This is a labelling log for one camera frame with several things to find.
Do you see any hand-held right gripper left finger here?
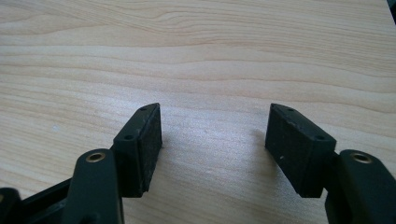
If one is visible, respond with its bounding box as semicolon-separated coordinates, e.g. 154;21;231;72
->
110;103;163;199

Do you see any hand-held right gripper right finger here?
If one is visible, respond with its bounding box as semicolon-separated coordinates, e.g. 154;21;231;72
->
264;103;338;199

